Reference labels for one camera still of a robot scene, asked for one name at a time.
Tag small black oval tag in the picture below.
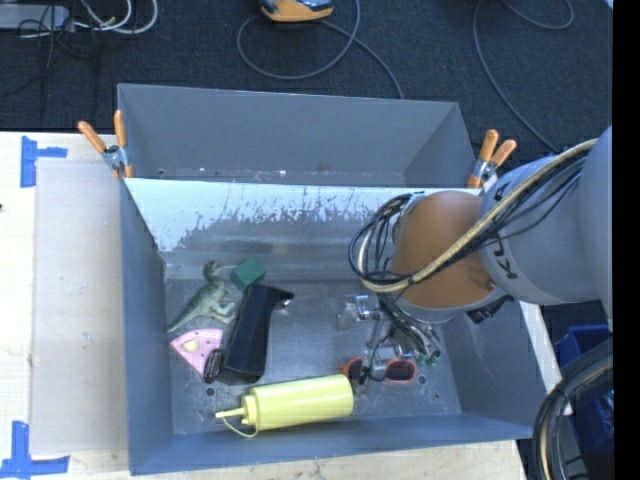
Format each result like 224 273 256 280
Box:
202 348 225 385

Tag green toy dinosaur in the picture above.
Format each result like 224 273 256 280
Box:
166 259 238 334

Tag yellow squeeze bottle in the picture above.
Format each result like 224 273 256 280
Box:
214 373 356 440

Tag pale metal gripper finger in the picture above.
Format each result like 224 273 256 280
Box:
366 344 402 382
337 294 377 331

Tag black angular bottle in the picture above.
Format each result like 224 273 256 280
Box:
222 283 296 380

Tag pale flat board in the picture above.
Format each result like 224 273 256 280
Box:
28 157 129 457

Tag dark green block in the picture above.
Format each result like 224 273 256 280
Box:
230 258 267 292

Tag orange-framed sunglasses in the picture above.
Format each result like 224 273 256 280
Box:
340 357 418 385

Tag pink triangular toy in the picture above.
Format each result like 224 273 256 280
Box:
169 326 225 377

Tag grey metal bin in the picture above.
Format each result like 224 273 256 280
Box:
115 82 549 476

